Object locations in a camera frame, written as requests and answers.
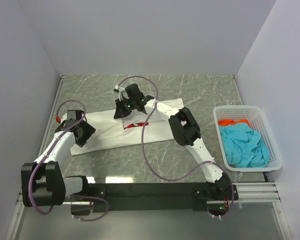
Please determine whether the blue t-shirt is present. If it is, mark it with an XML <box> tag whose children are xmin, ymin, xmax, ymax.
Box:
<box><xmin>219</xmin><ymin>123</ymin><xmax>270</xmax><ymax>168</ymax></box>

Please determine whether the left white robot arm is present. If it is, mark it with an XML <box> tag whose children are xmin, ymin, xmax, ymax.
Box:
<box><xmin>21</xmin><ymin>110</ymin><xmax>96</xmax><ymax>209</ymax></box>

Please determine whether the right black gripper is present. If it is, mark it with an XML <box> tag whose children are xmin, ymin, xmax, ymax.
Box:
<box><xmin>113</xmin><ymin>98</ymin><xmax>136</xmax><ymax>121</ymax></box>

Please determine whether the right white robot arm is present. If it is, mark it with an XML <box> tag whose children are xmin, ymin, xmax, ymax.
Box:
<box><xmin>114</xmin><ymin>83</ymin><xmax>235</xmax><ymax>201</ymax></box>

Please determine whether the orange t-shirt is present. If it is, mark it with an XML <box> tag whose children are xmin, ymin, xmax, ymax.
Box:
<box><xmin>217</xmin><ymin>119</ymin><xmax>251</xmax><ymax>127</ymax></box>

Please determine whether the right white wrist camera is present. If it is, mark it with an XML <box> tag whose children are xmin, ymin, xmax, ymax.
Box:
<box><xmin>113</xmin><ymin>85</ymin><xmax>126</xmax><ymax>101</ymax></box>

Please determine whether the white plastic laundry basket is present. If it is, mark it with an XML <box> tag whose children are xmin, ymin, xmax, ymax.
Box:
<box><xmin>213</xmin><ymin>105</ymin><xmax>283</xmax><ymax>172</ymax></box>

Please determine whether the white red-print t-shirt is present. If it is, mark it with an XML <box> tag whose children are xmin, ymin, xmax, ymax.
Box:
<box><xmin>70</xmin><ymin>109</ymin><xmax>174</xmax><ymax>156</ymax></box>

